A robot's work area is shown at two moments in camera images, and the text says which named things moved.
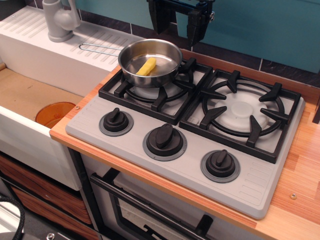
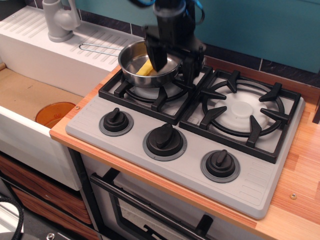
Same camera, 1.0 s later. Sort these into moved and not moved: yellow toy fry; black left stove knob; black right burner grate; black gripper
Moved: black gripper
Not moved: black left stove knob; yellow toy fry; black right burner grate
